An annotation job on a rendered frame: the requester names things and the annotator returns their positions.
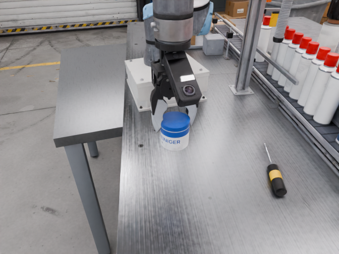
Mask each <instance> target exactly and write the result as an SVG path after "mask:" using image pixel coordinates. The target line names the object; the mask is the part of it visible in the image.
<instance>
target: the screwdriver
mask: <svg viewBox="0 0 339 254"><path fill-rule="evenodd" d="M263 144H264V147H265V150H266V153H267V156H268V159H269V162H270V165H268V167H267V170H268V173H269V177H270V180H271V183H272V186H273V189H274V192H275V194H276V195H277V196H284V195H285V194H286V193H287V189H286V187H285V184H284V181H283V178H282V175H281V173H280V170H279V168H278V166H277V165H276V164H273V163H272V161H271V158H270V155H269V152H268V149H267V146H266V143H263Z"/></svg>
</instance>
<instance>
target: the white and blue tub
mask: <svg viewBox="0 0 339 254"><path fill-rule="evenodd" d="M189 129H190V118H189V117H188V116H187V115H186V114H185V113H182V112H178V111H171V112H167V113H165V114H163V121H162V122H161V129H160V140H161V145H162V146H163V147H164V148H165V149H167V150H170V151H180V150H182V149H184V148H186V147H187V145H188V143H189Z"/></svg>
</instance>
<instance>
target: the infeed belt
mask: <svg viewBox="0 0 339 254"><path fill-rule="evenodd" d="M215 27H216V28H217V29H218V30H219V31H220V33H221V34H222V35H223V36H224V37H225V38H226V39H227V40H228V38H227V37H226V35H227V32H229V27H228V26H227V25H225V24H220V25H215ZM230 43H231V44H232V45H233V46H234V47H235V48H236V49H237V50H238V51H239V52H241V46H242V39H241V38H240V37H239V36H233V38H231V39H230ZM268 64H269V63H268V62H267V61H266V60H264V62H262V63H257V62H254V64H253V66H254V67H255V68H256V69H257V70H258V71H259V72H260V73H261V74H262V76H263V77H264V78H266V79H267V80H268V81H269V82H270V83H271V84H272V85H273V86H274V87H275V88H276V89H277V90H278V91H279V92H280V93H281V94H282V96H283V97H284V98H285V99H286V100H287V101H288V102H289V103H290V104H291V105H292V106H293V107H294V108H295V109H296V110H297V111H298V112H299V113H300V114H301V115H302V116H303V118H304V119H305V120H307V121H308V122H309V123H310V124H311V125H312V126H313V127H314V128H315V129H316V130H317V131H318V132H319V133H320V134H321V135H322V136H323V138H324V139H325V140H326V141H327V142H328V143H329V144H330V145H331V146H332V147H333V148H334V149H335V150H336V151H337V152H338V153H339V145H338V144H337V143H336V142H335V139H336V138H337V136H338V134H339V127H338V126H337V125H335V124H334V123H333V122H332V121H331V122H330V124H329V125H320V124H317V123H315V122H314V121H313V116H309V115H306V114H305V113H304V112H303V109H304V108H303V107H300V106H299V105H298V104H297V102H298V101H296V100H292V99H291V98H289V93H287V92H285V91H284V87H281V86H279V85H278V84H277V83H278V82H276V81H273V80H272V79H271V77H272V76H269V75H267V74H266V72H267V68H268Z"/></svg>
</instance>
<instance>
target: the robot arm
mask: <svg viewBox="0 0 339 254"><path fill-rule="evenodd" d="M212 13H213V2H210V1H209V0H152V3H150V4H147V5H145V6H144V8H143V20H144V29H145V38H146V48H145V53H144V64H145V65H147V66H149V67H151V79H152V84H153V86H154V89H153V90H152V91H151V95H150V104H151V106H150V108H151V116H152V123H153V126H154V128H155V130H156V132H158V131H159V130H160V129H161V122H162V121H163V114H164V112H165V111H166V110H167V107H168V104H167V102H166V101H165V100H164V99H163V97H166V98H168V100H170V99H171V98H172V97H175V99H176V102H177V105H178V106H179V107H186V113H187V115H188V117H189V118H190V126H191V125H192V124H193V121H194V119H195V116H196V113H197V108H198V104H199V101H200V99H201V97H202V93H201V91H200V88H199V86H198V83H197V81H196V78H195V76H194V73H193V70H192V68H191V65H190V63H189V60H188V58H187V55H186V53H185V52H184V51H183V50H186V49H188V48H190V46H191V38H192V36H199V35H206V34H208V33H209V31H210V27H211V21H212Z"/></svg>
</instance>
